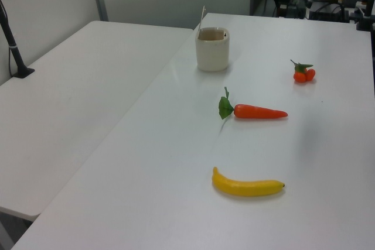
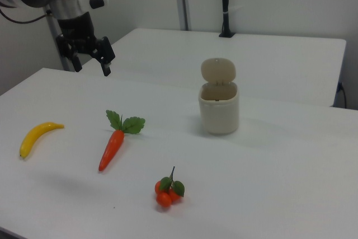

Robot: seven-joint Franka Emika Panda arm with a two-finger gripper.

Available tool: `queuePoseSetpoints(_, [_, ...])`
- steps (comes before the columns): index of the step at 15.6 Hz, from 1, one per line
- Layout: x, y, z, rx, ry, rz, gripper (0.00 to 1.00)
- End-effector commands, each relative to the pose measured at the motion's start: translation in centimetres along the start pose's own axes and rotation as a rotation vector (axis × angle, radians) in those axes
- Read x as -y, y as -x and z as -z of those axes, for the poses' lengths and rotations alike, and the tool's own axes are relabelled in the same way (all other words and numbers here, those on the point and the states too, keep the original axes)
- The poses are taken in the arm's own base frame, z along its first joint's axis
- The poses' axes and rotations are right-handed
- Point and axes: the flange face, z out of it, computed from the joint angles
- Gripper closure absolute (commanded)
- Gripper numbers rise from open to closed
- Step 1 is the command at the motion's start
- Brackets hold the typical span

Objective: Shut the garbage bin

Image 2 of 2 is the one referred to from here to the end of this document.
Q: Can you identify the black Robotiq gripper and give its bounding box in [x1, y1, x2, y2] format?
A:
[55, 11, 116, 77]

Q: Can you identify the beige lidded garbage bin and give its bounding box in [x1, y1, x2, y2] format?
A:
[198, 58, 241, 135]

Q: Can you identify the grey metal support pole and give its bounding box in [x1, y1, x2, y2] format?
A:
[44, 9, 70, 72]

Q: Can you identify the orange toy carrot with leaves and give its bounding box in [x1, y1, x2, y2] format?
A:
[98, 109, 146, 172]

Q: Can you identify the yellow toy banana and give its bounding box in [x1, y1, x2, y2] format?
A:
[19, 121, 65, 160]

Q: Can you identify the toy tangerine cluster with leaves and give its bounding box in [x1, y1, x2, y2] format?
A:
[154, 166, 186, 208]

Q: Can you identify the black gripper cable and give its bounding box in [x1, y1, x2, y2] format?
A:
[0, 6, 54, 25]

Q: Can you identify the black cable under table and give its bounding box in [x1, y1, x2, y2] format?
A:
[337, 81, 347, 109]

